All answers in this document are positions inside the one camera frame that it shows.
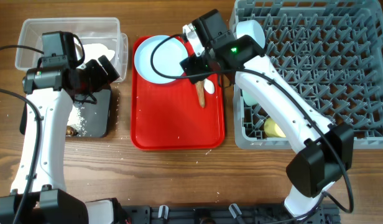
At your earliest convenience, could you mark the light blue plate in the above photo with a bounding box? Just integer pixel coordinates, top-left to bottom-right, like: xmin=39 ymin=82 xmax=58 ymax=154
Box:
xmin=134 ymin=35 xmax=188 ymax=84

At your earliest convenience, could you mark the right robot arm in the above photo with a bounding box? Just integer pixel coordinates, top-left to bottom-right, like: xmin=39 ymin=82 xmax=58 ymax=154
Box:
xmin=181 ymin=34 xmax=354 ymax=218

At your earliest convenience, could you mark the white plastic spoon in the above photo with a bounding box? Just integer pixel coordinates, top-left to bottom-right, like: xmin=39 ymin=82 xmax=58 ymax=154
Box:
xmin=204 ymin=78 xmax=215 ymax=95

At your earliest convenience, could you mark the grey dishwasher rack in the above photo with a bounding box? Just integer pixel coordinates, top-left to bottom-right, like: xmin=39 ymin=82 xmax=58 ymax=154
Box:
xmin=229 ymin=0 xmax=383 ymax=149

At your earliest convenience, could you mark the red plastic tray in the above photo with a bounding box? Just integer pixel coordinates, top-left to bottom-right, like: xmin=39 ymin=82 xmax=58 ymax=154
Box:
xmin=131 ymin=34 xmax=226 ymax=152

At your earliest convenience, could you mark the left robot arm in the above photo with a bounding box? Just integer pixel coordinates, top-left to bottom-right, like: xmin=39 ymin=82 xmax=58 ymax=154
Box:
xmin=0 ymin=55 xmax=126 ymax=223

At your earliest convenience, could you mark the brown carrot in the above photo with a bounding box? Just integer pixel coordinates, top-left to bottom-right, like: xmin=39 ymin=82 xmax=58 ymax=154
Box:
xmin=195 ymin=81 xmax=205 ymax=108

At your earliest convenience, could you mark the white tissue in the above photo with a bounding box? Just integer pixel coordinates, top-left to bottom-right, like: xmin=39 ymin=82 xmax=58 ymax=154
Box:
xmin=83 ymin=44 xmax=115 ymax=64

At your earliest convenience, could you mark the brown food scrap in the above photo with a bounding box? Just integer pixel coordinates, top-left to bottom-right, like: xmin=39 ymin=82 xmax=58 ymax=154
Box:
xmin=66 ymin=126 xmax=78 ymax=136

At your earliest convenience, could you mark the white rice pile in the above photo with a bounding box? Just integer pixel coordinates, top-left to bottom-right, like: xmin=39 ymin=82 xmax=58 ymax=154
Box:
xmin=67 ymin=106 xmax=87 ymax=137

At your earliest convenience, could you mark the clear plastic storage bin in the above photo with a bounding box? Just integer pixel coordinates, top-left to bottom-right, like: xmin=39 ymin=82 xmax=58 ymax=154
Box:
xmin=18 ymin=17 xmax=128 ymax=83

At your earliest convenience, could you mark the yellow cup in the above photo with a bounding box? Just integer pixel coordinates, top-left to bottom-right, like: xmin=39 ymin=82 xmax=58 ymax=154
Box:
xmin=264 ymin=118 xmax=286 ymax=138

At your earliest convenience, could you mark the light blue bowl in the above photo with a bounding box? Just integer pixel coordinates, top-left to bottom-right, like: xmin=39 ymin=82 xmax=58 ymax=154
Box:
xmin=236 ymin=20 xmax=265 ymax=48

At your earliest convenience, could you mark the black waste tray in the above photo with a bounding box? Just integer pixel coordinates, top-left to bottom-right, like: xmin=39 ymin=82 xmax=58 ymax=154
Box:
xmin=26 ymin=88 xmax=112 ymax=142

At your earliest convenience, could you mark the green bowl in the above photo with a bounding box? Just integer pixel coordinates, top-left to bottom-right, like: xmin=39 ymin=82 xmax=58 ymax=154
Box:
xmin=242 ymin=90 xmax=258 ymax=106

